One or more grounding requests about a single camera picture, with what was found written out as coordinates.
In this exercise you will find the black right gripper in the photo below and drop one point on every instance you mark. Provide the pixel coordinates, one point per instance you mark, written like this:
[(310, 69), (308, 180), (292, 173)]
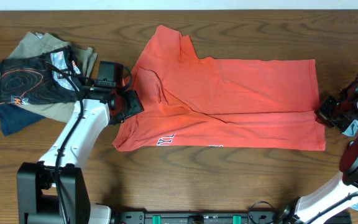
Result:
[(323, 111)]

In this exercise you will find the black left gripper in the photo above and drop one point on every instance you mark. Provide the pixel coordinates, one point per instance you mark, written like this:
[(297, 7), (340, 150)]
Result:
[(137, 107)]

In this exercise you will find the red orange soccer t-shirt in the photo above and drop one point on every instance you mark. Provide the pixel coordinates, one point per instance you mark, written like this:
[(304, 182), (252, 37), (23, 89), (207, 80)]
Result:
[(192, 101)]

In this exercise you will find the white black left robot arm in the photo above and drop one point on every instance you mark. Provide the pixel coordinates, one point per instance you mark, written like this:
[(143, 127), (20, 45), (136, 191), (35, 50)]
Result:
[(53, 190)]

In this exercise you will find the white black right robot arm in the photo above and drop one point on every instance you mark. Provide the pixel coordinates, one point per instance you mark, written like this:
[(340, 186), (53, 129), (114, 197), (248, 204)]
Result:
[(329, 203)]

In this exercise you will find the black folded graphic shirt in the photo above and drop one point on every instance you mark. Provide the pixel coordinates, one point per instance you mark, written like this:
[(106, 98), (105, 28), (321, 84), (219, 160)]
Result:
[(45, 79)]

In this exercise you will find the khaki folded garment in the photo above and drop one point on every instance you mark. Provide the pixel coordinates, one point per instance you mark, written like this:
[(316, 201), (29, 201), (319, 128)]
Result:
[(32, 45)]

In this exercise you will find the navy folded garment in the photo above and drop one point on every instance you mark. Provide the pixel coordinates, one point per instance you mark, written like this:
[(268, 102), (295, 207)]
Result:
[(14, 119)]

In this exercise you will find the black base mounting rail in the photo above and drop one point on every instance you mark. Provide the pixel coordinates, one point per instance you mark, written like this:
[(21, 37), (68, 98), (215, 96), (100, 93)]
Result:
[(263, 216)]

